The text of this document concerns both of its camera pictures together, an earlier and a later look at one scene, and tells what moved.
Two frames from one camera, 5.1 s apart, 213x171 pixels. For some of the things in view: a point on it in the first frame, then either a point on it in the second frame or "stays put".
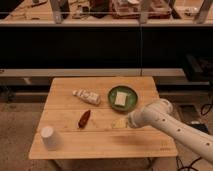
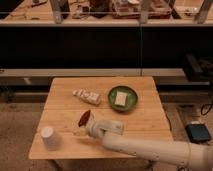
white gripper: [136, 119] → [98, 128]
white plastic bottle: [93, 98] stays put
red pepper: [84, 119] stays put
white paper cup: [49, 137] stays put
